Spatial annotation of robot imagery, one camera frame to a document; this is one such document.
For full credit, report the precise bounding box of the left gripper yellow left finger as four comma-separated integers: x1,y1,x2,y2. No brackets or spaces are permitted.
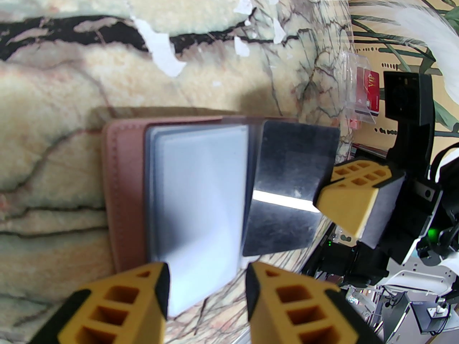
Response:
57,263,171,344

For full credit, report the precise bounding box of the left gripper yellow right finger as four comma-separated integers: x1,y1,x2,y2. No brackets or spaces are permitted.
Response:
246,263,359,344

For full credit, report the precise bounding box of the glossy black card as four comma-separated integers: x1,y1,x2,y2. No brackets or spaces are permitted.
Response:
242,120,341,257

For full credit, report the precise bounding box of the red VIP card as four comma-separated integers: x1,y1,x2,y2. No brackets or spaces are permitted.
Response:
354,67,380,118

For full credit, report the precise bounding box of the clear acrylic card stand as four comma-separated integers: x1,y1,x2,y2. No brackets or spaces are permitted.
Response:
340,51,381,125

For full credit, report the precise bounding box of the pink leather card holder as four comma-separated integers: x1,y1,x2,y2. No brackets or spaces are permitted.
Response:
101,116,300,316

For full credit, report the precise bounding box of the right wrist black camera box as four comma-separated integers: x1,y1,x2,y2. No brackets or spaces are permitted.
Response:
384,71,436,164

